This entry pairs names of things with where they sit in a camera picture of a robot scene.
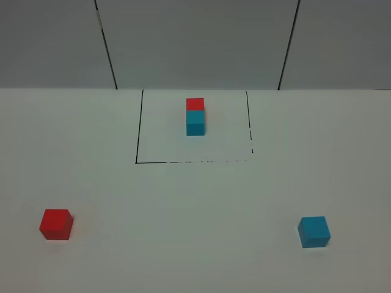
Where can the template blue cube block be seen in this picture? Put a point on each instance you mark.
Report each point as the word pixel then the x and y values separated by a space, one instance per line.
pixel 195 123

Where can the template red cube block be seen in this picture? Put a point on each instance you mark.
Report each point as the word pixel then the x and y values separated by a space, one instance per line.
pixel 195 104

